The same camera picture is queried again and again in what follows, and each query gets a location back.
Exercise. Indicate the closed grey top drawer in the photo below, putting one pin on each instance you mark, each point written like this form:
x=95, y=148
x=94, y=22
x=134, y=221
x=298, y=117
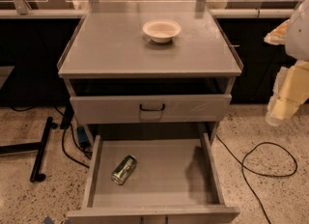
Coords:
x=125, y=109

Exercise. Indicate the grey drawer cabinet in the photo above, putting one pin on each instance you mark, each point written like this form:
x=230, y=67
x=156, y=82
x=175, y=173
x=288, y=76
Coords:
x=110, y=55

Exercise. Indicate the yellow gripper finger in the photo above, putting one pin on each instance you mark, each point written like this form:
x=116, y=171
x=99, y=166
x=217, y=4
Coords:
x=290, y=91
x=278, y=35

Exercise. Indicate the green soda can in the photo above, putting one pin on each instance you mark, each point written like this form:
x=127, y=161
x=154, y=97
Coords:
x=123, y=171

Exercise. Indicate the blue box on floor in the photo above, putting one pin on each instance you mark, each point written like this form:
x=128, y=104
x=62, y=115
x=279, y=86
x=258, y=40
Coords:
x=83, y=140

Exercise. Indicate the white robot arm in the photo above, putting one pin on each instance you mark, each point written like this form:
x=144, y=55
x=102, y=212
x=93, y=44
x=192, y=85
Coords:
x=297, y=36

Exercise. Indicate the white paper bowl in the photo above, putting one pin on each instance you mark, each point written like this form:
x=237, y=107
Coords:
x=162, y=30

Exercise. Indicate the black drawer handle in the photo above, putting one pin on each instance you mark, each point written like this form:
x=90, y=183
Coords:
x=153, y=109

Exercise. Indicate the open grey middle drawer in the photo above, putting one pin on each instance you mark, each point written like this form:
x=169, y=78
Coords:
x=175, y=182

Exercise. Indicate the black metal stand base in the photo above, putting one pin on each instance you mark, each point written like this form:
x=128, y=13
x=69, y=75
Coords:
x=38, y=147

